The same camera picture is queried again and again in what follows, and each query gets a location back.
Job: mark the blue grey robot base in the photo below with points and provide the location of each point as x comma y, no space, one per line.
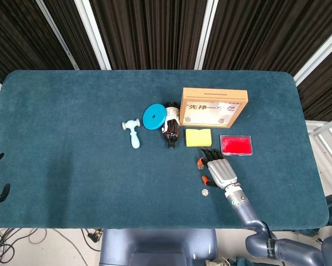
157,246

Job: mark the brown glass bottle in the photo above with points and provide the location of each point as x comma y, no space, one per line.
171,130

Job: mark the silver metal coin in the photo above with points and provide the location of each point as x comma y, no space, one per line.
200,166
187,119
204,192
222,120

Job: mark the black power plug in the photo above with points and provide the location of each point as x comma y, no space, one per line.
94,236

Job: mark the white metal post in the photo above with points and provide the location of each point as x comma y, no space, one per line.
318,56
93,34
206,34

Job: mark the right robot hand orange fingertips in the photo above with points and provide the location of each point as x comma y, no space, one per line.
221,173

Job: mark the white metal frame rack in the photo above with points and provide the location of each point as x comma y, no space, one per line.
326,130

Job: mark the blue denim trouser leg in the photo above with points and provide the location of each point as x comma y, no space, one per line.
244,261

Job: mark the light blue toy hammer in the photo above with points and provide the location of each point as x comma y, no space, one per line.
133,138

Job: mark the dark brown pleated curtain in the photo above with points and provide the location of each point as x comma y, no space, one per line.
154,33

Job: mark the teal velvet tablecloth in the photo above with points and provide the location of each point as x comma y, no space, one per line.
99,171

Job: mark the blue round disc with hole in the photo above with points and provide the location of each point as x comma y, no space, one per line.
152,120

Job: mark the white sneaker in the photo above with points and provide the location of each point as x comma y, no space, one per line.
218,261

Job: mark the wooden coin box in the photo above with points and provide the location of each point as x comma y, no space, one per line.
213,95

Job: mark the yellow sponge green base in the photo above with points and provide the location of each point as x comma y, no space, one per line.
198,137

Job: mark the thin grey metal post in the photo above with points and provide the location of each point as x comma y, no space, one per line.
58,35

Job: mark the red clear plastic card case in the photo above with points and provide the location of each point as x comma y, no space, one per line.
235,145

